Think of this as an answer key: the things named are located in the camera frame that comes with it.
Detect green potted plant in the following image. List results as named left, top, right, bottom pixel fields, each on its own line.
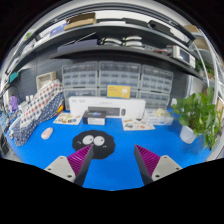
left=172, top=87, right=221, bottom=149

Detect small black white box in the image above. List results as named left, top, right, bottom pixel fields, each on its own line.
left=82, top=110, right=106, bottom=125

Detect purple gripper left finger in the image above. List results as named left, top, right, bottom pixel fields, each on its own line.
left=45, top=145, right=94, bottom=186

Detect cardboard box on shelf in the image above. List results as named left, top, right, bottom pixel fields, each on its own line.
left=64, top=12, right=96, bottom=30

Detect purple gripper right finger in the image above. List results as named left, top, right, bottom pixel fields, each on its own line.
left=134, top=145, right=181, bottom=185

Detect blue table mat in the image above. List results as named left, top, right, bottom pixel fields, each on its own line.
left=8, top=118, right=210, bottom=190

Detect white wicker basket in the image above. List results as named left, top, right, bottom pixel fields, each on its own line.
left=36, top=71, right=56, bottom=90

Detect left illustrated card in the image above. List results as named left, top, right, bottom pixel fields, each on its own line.
left=54, top=113, right=82, bottom=125

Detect clear plastic box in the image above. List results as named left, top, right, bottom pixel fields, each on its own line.
left=143, top=108, right=173, bottom=126

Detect grey drawer organizer cabinets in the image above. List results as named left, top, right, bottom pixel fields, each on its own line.
left=62, top=61, right=174, bottom=109

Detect white electronic instrument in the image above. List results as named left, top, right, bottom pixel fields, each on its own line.
left=172, top=46, right=195, bottom=68

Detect black soot sprite mouse pad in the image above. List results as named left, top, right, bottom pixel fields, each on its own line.
left=72, top=130, right=115, bottom=159

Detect grey metal shelf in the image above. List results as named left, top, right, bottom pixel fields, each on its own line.
left=2, top=15, right=224, bottom=88

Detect patterned fabric bag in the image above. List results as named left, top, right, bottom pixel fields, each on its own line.
left=13, top=79, right=64, bottom=146

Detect yellow card box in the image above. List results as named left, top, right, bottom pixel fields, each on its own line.
left=107, top=84, right=131, bottom=99

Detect pink computer mouse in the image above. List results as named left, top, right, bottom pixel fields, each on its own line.
left=41, top=127, right=53, bottom=140

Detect right illustrated card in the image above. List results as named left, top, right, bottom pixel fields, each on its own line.
left=122, top=119, right=155, bottom=131

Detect white keyboard box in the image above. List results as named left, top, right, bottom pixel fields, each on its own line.
left=69, top=96, right=146, bottom=119

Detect illustrated card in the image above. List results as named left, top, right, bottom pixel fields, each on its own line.
left=54, top=113, right=82, bottom=125
left=122, top=119, right=155, bottom=131

